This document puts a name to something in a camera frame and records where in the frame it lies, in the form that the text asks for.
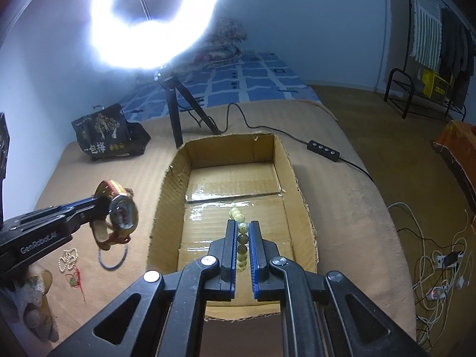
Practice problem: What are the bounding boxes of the white pearl necklace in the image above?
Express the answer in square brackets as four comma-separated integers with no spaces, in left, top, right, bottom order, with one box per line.
[57,246,79,273]

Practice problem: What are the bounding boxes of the dark blue bangle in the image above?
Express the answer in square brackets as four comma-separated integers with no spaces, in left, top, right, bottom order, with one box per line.
[98,244,129,272]

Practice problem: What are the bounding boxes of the green jade pendant red cord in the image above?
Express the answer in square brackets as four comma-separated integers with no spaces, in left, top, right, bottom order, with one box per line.
[64,267,87,302]

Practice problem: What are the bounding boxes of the black inline light controller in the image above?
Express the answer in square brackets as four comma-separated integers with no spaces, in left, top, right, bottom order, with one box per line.
[307,140,340,162]

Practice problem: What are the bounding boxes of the white power strip and cords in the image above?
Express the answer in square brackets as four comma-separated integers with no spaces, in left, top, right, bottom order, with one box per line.
[386,201,476,350]

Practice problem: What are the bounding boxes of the left gloved hand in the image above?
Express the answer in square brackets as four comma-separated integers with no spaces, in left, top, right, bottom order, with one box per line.
[14,264,59,342]

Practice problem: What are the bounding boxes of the brown cardboard box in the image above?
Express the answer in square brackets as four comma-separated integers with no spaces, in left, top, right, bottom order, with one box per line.
[146,132,320,322]

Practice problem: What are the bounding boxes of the striped hanging towel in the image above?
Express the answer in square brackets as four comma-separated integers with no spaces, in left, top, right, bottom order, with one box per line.
[411,0,442,71]

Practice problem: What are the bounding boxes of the blue patterned bed sheet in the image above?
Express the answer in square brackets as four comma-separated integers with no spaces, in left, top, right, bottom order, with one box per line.
[119,51,319,122]

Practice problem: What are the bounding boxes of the white ring light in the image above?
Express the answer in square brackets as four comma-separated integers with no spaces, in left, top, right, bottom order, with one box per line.
[90,0,218,70]

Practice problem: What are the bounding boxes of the black plum snack bag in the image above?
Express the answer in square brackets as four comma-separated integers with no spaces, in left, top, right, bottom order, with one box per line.
[71,103,151,160]

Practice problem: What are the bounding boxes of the black tripod stand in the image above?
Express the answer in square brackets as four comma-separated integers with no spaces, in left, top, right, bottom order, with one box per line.
[154,71,221,148]

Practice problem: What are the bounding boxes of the yellow box on rack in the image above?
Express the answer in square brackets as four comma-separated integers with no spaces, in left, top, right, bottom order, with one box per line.
[421,69,450,102]

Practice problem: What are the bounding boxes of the cream bead bracelet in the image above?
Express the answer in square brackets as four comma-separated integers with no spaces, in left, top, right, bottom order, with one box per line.
[228,206,249,272]

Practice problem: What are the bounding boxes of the dark hanging clothes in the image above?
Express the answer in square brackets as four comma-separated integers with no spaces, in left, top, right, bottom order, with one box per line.
[439,8,475,108]

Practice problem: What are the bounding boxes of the black clothes rack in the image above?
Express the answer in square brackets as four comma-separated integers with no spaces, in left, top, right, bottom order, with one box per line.
[384,0,475,121]

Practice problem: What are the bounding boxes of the orange cloth covered bench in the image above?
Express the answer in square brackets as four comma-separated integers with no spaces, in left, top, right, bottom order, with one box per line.
[433,120,476,230]

